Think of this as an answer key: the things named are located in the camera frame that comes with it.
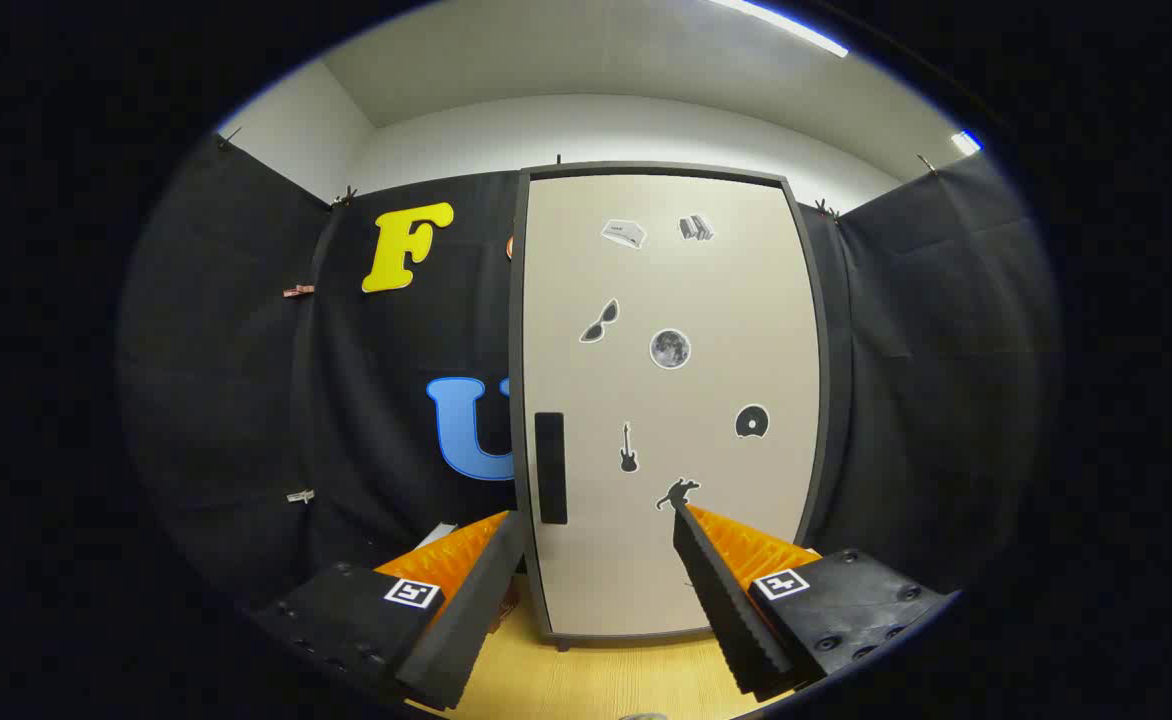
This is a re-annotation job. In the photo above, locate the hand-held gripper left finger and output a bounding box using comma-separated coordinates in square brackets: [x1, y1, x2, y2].
[246, 510, 529, 713]

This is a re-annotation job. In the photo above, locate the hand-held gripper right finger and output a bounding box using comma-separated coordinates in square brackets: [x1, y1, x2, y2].
[672, 498, 953, 703]

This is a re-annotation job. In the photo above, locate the beige cabinet door black handle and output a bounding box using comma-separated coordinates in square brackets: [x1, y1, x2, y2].
[524, 175, 815, 637]

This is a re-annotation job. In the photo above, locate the dark grey cabinet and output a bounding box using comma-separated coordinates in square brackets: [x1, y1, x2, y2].
[508, 160, 835, 653]

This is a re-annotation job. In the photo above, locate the black backdrop cloth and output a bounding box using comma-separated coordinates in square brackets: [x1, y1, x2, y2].
[116, 130, 1062, 621]

